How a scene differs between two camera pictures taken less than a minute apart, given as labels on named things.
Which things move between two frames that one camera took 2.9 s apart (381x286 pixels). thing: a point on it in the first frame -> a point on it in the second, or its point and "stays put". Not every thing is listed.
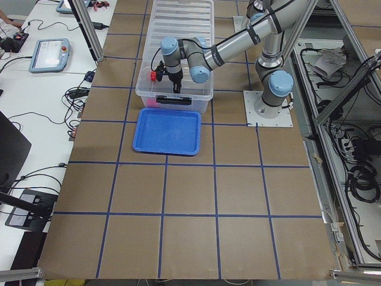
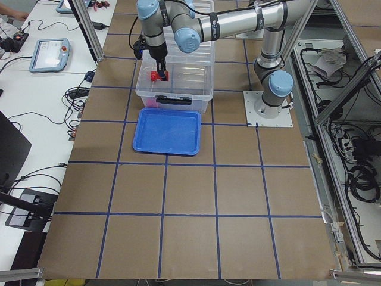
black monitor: (14, 148) stays put
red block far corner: (152, 102) stays put
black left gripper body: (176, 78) -> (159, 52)
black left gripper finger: (177, 87) -> (161, 68)
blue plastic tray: (167, 131) stays put
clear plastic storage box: (178, 19) stays put
